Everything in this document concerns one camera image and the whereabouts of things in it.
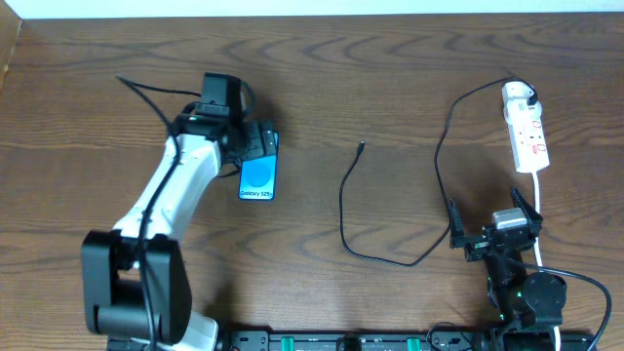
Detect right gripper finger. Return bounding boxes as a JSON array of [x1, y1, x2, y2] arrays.
[[510, 187, 543, 225], [449, 201, 465, 238]]

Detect blue screen Galaxy smartphone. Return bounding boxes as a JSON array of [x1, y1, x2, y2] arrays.
[[238, 154, 278, 201]]

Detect black USB charging cable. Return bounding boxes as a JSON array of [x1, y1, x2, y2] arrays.
[[337, 75, 539, 268]]

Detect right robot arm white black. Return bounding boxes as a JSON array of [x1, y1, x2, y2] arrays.
[[449, 188, 567, 350]]

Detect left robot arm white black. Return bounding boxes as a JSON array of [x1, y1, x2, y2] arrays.
[[81, 114, 278, 350]]

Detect white charger adapter plug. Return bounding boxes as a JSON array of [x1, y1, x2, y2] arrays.
[[501, 81, 542, 125]]

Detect white power strip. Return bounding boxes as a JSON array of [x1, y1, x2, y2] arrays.
[[508, 117, 550, 174]]

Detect white power strip cord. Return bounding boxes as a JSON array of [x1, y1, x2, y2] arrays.
[[530, 170, 563, 351]]

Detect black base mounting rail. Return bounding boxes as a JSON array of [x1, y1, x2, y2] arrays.
[[105, 329, 598, 351]]

